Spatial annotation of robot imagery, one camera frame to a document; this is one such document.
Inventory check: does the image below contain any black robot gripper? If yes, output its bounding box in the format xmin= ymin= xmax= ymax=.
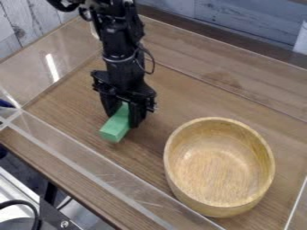
xmin=91 ymin=55 xmax=157 ymax=128

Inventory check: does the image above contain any green rectangular block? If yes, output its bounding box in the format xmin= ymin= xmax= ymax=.
xmin=101 ymin=103 xmax=131 ymax=143

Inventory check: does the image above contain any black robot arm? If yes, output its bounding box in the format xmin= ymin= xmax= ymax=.
xmin=46 ymin=0 xmax=158 ymax=128

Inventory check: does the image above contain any brown wooden bowl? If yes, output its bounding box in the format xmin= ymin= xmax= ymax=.
xmin=163 ymin=117 xmax=277 ymax=218

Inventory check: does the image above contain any black metal table leg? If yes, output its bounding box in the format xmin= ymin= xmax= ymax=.
xmin=43 ymin=182 xmax=58 ymax=206

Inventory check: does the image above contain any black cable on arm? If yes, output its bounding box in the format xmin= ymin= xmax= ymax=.
xmin=134 ymin=44 xmax=157 ymax=75

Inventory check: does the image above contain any clear acrylic enclosure wall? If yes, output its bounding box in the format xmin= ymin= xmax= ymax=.
xmin=0 ymin=19 xmax=307 ymax=230

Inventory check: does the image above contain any black cable lower left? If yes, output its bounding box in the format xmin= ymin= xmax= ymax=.
xmin=0 ymin=199 xmax=42 ymax=230

